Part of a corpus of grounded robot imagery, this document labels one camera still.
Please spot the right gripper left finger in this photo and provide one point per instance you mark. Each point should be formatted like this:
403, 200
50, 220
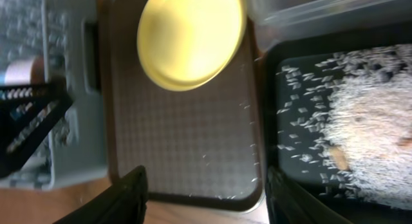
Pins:
122, 203

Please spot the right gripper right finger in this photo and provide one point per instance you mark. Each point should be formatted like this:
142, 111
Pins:
289, 203

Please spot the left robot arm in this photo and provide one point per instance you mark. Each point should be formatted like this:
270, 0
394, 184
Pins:
28, 114

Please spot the black tray bin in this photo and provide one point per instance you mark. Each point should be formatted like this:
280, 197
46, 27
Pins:
282, 105

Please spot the yellow plate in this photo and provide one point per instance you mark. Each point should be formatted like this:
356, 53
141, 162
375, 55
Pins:
183, 44

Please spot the clear plastic bin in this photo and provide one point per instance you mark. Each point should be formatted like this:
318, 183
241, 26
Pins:
281, 20

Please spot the spilled rice grains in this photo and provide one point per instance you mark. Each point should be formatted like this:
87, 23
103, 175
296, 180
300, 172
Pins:
362, 102

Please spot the grey dish rack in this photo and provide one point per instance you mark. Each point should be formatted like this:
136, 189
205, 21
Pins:
64, 34

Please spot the dark brown serving tray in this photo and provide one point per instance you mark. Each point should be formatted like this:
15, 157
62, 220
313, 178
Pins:
200, 147

